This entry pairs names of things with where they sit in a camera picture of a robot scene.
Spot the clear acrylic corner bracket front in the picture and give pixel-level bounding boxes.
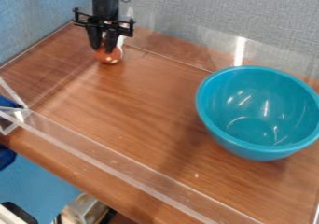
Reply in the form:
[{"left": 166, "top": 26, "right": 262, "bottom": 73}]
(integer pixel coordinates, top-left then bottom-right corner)
[{"left": 0, "top": 77, "right": 30, "bottom": 135}]

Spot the clear acrylic barrier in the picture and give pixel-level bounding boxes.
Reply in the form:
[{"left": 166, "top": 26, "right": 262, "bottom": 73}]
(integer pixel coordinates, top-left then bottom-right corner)
[
  {"left": 0, "top": 109, "right": 263, "bottom": 224},
  {"left": 126, "top": 15, "right": 319, "bottom": 82}
]

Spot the blue plastic bowl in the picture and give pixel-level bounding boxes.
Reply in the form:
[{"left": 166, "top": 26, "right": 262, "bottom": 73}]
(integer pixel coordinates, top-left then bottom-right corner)
[{"left": 196, "top": 65, "right": 319, "bottom": 161}]

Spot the clear acrylic back barrier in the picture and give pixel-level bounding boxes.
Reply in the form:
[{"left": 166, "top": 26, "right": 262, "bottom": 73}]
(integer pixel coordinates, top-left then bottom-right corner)
[{"left": 126, "top": 15, "right": 319, "bottom": 82}]

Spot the blue cloth object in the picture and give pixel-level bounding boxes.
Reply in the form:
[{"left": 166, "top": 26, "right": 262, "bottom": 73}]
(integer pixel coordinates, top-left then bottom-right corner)
[{"left": 0, "top": 95, "right": 22, "bottom": 171}]

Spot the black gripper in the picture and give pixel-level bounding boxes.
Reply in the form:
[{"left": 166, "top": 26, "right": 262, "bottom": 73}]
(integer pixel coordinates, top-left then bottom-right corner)
[{"left": 72, "top": 7, "right": 136, "bottom": 53}]

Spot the clear acrylic corner bracket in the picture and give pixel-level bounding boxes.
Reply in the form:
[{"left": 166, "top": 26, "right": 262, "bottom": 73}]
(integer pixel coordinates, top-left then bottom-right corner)
[
  {"left": 123, "top": 7, "right": 135, "bottom": 41},
  {"left": 0, "top": 77, "right": 30, "bottom": 135}
]

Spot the brown toy mushroom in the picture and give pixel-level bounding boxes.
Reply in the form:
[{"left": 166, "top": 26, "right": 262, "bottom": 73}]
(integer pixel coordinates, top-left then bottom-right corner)
[{"left": 95, "top": 35, "right": 126, "bottom": 64}]

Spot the clear acrylic front barrier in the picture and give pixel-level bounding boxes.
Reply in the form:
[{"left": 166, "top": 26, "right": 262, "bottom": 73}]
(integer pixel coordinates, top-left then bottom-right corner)
[{"left": 0, "top": 109, "right": 263, "bottom": 224}]

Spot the grey metal frame below table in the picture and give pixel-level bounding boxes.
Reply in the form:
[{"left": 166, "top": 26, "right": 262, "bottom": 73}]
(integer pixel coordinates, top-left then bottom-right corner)
[{"left": 52, "top": 193, "right": 110, "bottom": 224}]

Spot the clear acrylic corner bracket back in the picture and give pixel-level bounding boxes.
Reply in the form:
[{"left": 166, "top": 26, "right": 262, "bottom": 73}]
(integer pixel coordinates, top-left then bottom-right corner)
[{"left": 123, "top": 7, "right": 135, "bottom": 41}]

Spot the black and white object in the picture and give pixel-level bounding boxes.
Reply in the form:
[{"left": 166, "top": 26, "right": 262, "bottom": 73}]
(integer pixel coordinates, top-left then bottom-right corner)
[{"left": 0, "top": 202, "right": 39, "bottom": 224}]

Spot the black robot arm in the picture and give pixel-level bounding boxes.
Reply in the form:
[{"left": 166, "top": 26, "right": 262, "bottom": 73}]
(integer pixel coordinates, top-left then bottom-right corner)
[{"left": 72, "top": 0, "right": 135, "bottom": 54}]

